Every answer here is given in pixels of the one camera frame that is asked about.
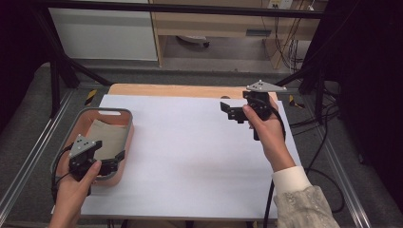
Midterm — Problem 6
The white cabinet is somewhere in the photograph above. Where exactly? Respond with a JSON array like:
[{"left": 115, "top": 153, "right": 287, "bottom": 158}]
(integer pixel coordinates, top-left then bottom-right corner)
[{"left": 47, "top": 7, "right": 159, "bottom": 62}]

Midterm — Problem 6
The hand-held gripper black cable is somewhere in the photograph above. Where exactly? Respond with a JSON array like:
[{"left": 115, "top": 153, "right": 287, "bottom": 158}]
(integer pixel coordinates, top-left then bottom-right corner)
[
  {"left": 50, "top": 143, "right": 74, "bottom": 204},
  {"left": 261, "top": 97, "right": 287, "bottom": 228}
]

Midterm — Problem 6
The aluminium rail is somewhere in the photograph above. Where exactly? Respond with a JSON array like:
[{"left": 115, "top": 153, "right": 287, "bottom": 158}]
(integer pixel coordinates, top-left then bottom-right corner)
[
  {"left": 317, "top": 124, "right": 373, "bottom": 228},
  {"left": 0, "top": 89, "right": 76, "bottom": 220}
]

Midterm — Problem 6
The beige cloth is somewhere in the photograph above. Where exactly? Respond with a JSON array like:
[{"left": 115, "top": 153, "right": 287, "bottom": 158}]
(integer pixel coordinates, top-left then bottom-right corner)
[{"left": 86, "top": 119, "right": 129, "bottom": 162}]

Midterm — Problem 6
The yellow black tape strip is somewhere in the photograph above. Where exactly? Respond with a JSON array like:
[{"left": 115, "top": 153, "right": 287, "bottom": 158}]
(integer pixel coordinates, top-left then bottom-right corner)
[
  {"left": 84, "top": 88, "right": 98, "bottom": 106},
  {"left": 287, "top": 94, "right": 306, "bottom": 109}
]

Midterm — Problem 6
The black curtain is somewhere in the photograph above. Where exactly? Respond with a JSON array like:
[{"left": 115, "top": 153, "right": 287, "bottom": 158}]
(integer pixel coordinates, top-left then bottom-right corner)
[
  {"left": 302, "top": 0, "right": 403, "bottom": 205},
  {"left": 0, "top": 0, "right": 53, "bottom": 136}
]

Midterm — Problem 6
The hanging black cable bundle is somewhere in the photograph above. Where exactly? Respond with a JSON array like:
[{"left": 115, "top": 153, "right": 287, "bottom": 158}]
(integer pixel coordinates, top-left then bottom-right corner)
[{"left": 273, "top": 15, "right": 306, "bottom": 72}]

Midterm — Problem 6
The office chair base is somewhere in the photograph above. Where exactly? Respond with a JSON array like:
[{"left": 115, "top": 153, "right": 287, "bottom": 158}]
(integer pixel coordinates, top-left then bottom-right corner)
[{"left": 176, "top": 34, "right": 211, "bottom": 48}]

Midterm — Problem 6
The light wooden desk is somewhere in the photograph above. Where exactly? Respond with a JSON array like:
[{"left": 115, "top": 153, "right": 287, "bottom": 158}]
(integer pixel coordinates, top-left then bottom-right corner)
[{"left": 148, "top": 0, "right": 327, "bottom": 69}]

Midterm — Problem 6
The person's right hand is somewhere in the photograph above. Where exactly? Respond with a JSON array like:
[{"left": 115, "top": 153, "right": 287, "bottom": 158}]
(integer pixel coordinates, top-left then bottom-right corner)
[{"left": 241, "top": 96, "right": 297, "bottom": 174}]

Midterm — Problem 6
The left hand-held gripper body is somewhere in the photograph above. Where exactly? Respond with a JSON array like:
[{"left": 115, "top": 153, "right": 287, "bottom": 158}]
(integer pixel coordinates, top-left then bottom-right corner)
[{"left": 68, "top": 134, "right": 98, "bottom": 182}]

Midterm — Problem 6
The right hand-held gripper black cable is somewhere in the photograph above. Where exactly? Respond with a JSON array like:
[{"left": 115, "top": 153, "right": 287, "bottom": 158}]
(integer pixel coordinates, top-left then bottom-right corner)
[{"left": 261, "top": 97, "right": 287, "bottom": 228}]

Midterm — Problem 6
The black floor cable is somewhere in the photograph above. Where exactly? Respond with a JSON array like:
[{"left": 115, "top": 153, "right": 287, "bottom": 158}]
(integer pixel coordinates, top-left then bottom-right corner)
[{"left": 289, "top": 89, "right": 347, "bottom": 214}]

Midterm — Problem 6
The black metal frame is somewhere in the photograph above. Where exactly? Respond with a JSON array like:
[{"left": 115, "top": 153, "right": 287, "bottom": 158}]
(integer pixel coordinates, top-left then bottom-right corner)
[{"left": 29, "top": 0, "right": 327, "bottom": 125}]

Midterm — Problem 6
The left hand-held gripper black cable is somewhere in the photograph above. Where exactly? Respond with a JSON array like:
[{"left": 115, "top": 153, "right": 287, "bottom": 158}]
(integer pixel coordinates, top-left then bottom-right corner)
[{"left": 50, "top": 143, "right": 74, "bottom": 204}]

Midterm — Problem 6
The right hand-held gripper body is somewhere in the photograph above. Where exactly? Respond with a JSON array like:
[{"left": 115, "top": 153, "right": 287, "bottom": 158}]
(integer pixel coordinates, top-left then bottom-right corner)
[{"left": 242, "top": 79, "right": 288, "bottom": 142}]

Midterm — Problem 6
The person's left hand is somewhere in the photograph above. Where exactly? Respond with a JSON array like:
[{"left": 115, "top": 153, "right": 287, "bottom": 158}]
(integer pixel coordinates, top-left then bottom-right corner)
[{"left": 54, "top": 160, "right": 103, "bottom": 208}]

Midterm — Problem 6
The wooden table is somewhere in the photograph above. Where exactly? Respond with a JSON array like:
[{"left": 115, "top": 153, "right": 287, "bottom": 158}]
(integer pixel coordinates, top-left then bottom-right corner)
[{"left": 107, "top": 83, "right": 279, "bottom": 102}]

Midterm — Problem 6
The white power strip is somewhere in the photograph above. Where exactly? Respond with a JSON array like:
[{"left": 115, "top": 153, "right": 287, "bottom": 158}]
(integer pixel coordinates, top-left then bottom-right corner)
[{"left": 267, "top": 0, "right": 295, "bottom": 10}]

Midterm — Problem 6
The pink basket with grey rim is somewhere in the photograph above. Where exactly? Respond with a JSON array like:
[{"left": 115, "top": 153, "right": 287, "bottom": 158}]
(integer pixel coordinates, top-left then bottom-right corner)
[{"left": 49, "top": 107, "right": 135, "bottom": 187}]

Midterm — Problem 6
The white board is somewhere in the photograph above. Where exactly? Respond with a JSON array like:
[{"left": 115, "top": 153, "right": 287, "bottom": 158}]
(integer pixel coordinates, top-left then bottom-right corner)
[{"left": 51, "top": 94, "right": 302, "bottom": 221}]

